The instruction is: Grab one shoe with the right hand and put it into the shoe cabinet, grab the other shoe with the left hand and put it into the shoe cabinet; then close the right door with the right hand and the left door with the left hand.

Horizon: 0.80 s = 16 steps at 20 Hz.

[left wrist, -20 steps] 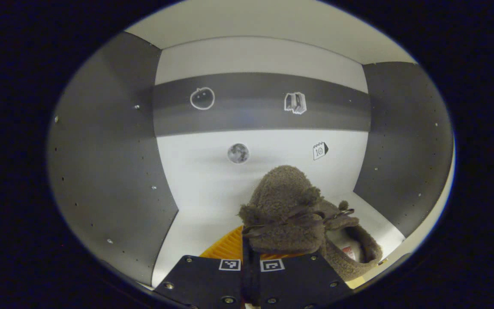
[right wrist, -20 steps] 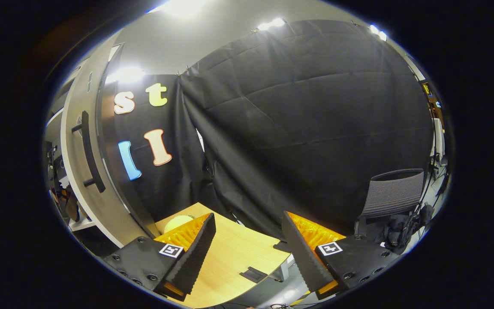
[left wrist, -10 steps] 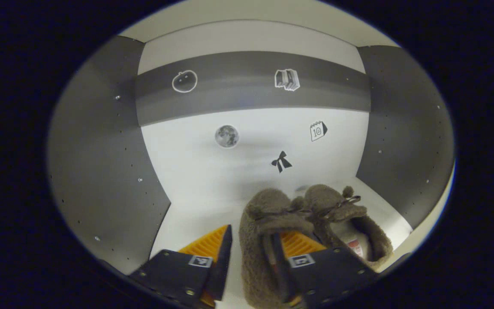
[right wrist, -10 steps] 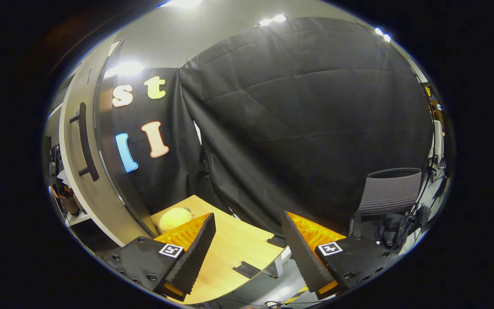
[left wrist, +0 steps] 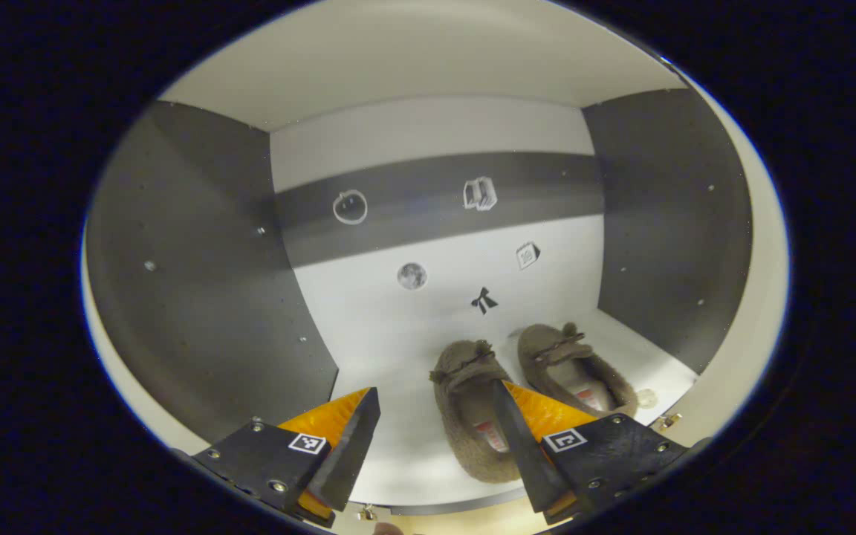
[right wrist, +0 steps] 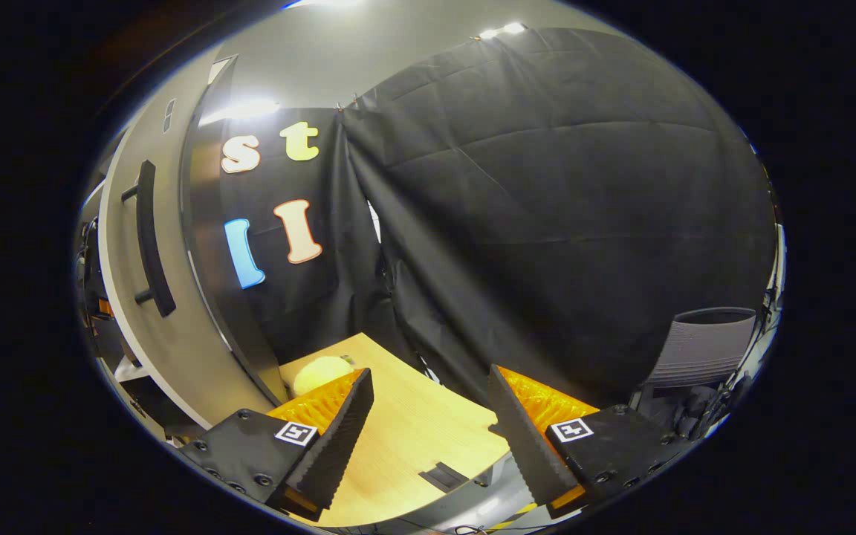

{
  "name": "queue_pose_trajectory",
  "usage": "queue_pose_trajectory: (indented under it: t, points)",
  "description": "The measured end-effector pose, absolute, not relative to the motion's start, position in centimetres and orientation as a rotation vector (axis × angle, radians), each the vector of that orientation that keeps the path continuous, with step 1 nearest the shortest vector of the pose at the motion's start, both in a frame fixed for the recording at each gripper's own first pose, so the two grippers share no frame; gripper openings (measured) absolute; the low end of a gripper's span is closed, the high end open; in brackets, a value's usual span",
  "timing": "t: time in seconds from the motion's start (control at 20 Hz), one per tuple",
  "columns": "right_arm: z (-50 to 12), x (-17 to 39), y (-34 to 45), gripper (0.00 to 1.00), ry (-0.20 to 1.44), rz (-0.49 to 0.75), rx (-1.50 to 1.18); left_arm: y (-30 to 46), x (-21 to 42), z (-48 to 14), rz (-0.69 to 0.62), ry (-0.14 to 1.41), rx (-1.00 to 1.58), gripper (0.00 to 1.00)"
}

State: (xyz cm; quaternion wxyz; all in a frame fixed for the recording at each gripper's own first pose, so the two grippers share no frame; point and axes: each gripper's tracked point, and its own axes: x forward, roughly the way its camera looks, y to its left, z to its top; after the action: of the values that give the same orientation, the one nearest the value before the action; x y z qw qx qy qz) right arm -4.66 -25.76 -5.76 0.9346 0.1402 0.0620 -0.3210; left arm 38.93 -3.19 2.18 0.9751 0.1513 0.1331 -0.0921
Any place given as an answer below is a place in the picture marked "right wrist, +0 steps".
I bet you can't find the yellow black floor tape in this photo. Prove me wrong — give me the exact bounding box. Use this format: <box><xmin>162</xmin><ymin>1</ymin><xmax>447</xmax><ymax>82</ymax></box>
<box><xmin>486</xmin><ymin>502</ymin><xmax>541</xmax><ymax>531</ymax></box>

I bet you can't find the black backdrop cloth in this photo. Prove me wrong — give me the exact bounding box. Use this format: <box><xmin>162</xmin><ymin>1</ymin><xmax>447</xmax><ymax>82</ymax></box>
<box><xmin>339</xmin><ymin>26</ymin><xmax>779</xmax><ymax>409</ymax></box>
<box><xmin>218</xmin><ymin>104</ymin><xmax>399</xmax><ymax>365</ymax></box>

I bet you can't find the black door handle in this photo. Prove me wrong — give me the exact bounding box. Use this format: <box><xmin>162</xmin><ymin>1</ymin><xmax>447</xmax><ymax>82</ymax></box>
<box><xmin>120</xmin><ymin>160</ymin><xmax>178</xmax><ymax>319</ymax></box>

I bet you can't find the grey mesh office chair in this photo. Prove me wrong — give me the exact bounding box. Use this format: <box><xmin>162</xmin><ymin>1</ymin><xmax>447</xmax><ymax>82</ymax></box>
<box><xmin>642</xmin><ymin>307</ymin><xmax>758</xmax><ymax>389</ymax></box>

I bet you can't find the white shoe cabinet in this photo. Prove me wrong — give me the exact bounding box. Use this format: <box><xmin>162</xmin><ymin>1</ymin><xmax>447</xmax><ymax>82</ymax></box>
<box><xmin>160</xmin><ymin>52</ymin><xmax>289</xmax><ymax>408</ymax></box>

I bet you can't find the yellow plush ball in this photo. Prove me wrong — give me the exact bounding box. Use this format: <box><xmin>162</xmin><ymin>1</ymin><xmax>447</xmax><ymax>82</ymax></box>
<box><xmin>292</xmin><ymin>355</ymin><xmax>359</xmax><ymax>398</ymax></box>

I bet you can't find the white shoe cabinet door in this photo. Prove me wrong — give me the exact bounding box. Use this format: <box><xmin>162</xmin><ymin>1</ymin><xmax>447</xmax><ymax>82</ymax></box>
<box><xmin>97</xmin><ymin>45</ymin><xmax>280</xmax><ymax>432</ymax></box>

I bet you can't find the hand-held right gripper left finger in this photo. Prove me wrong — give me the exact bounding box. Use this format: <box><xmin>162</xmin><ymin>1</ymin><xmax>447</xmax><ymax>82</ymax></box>
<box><xmin>178</xmin><ymin>367</ymin><xmax>375</xmax><ymax>519</ymax></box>

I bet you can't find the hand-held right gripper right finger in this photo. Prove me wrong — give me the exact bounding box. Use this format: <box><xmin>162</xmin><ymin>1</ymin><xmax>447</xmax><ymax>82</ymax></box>
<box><xmin>487</xmin><ymin>363</ymin><xmax>701</xmax><ymax>521</ymax></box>

